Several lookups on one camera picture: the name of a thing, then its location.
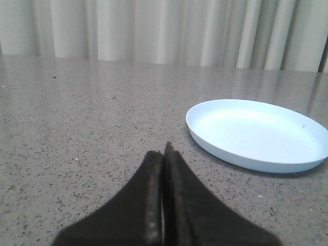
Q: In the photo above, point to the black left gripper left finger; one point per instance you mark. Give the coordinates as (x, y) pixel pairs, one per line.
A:
(131, 217)

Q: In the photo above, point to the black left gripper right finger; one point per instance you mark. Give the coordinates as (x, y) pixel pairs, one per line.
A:
(195, 216)

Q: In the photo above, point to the light blue round plate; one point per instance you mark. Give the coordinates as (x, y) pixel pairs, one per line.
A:
(258, 136)

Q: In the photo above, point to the white pleated curtain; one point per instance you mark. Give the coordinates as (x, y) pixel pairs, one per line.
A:
(272, 35)

